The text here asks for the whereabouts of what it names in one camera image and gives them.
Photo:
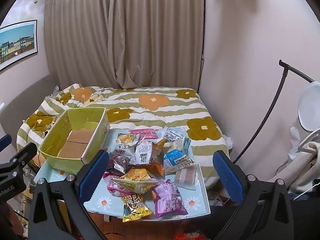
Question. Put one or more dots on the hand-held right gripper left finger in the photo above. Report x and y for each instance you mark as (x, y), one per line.
(93, 177)

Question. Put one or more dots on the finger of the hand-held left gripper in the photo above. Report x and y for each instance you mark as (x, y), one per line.
(25, 153)
(5, 142)

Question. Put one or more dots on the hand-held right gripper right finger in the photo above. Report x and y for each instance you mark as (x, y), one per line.
(228, 177)

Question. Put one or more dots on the pink white snack packet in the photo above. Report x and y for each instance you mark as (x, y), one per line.
(116, 187)

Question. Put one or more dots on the green cardboard box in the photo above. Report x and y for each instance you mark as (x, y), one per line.
(60, 165)

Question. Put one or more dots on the white grey snack packet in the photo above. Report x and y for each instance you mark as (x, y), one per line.
(142, 152)

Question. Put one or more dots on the purple snack packet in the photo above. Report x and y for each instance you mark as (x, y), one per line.
(167, 200)

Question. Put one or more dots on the white cloth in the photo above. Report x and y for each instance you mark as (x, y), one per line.
(228, 142)

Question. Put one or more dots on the light blue daisy table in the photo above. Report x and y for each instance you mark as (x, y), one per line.
(197, 202)

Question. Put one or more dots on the clear pack of beige crackers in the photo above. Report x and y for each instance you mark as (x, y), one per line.
(186, 178)

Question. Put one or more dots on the white packet with snack picture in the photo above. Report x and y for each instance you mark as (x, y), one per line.
(122, 145)

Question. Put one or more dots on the yellow brown snack packet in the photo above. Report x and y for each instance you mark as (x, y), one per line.
(135, 207)

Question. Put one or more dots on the grey padded headboard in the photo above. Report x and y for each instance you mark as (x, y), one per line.
(30, 95)

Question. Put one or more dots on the beige teal snack packet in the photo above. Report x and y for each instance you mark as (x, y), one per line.
(181, 145)

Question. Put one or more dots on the orange snack packet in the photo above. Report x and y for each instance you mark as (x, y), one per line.
(157, 170)

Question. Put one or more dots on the pale blue white snack packet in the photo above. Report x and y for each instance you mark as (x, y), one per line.
(173, 135)

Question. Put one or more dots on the red packet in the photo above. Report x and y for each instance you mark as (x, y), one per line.
(190, 236)

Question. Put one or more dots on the cream cloth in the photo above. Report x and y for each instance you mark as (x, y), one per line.
(305, 165)

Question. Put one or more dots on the green striped flower blanket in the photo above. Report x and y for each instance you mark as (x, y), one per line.
(155, 115)

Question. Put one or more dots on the black curved lamp pole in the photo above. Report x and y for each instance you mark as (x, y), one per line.
(275, 100)

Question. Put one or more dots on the white round lamp head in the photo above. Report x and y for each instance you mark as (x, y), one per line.
(310, 105)

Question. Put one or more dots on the beige curtain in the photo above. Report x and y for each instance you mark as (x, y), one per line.
(125, 35)

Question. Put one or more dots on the white wall switch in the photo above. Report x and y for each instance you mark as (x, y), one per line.
(2, 108)

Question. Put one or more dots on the wall poster of houses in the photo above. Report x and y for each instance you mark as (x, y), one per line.
(17, 45)

